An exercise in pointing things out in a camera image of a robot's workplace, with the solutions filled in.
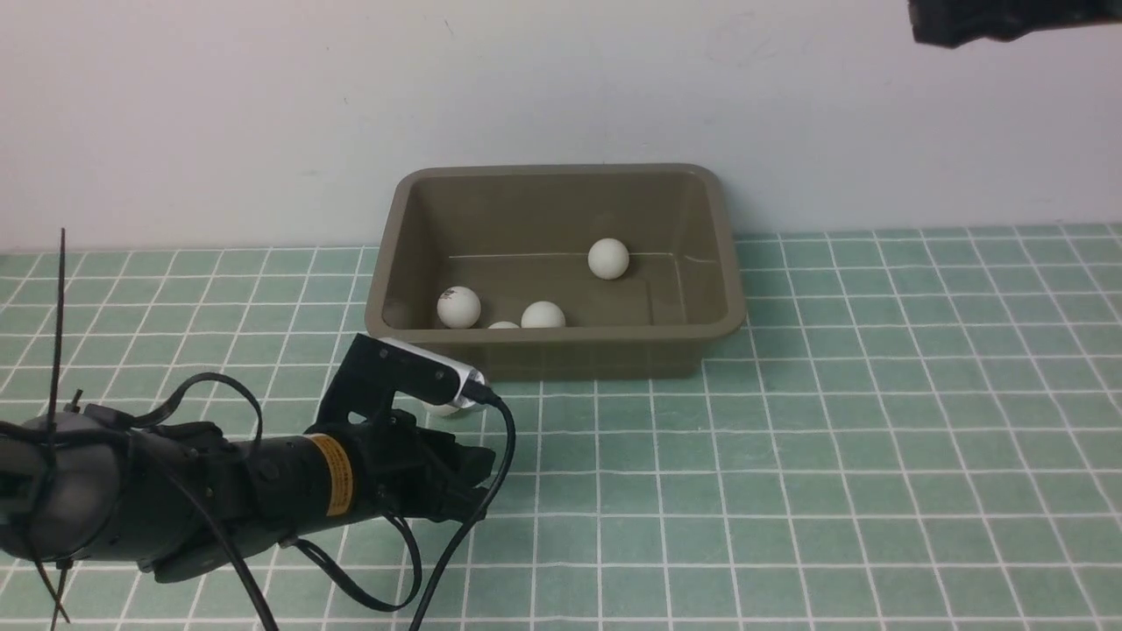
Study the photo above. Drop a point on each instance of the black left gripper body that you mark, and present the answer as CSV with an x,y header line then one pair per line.
x,y
402,469

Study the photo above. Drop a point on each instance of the plain white ball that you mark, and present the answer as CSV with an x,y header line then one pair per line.
x,y
608,259

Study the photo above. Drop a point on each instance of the olive plastic bin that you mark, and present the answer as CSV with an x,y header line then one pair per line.
x,y
518,235

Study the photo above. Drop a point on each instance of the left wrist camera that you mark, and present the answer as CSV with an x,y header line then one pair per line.
x,y
374,370

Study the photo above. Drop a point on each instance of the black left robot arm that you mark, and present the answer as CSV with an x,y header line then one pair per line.
x,y
135,502

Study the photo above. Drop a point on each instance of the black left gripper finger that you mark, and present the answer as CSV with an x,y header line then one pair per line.
x,y
464,466
447,504

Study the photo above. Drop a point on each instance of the black zip tie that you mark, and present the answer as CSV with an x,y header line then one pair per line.
x,y
58,335

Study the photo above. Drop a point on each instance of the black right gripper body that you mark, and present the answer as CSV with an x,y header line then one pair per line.
x,y
957,23

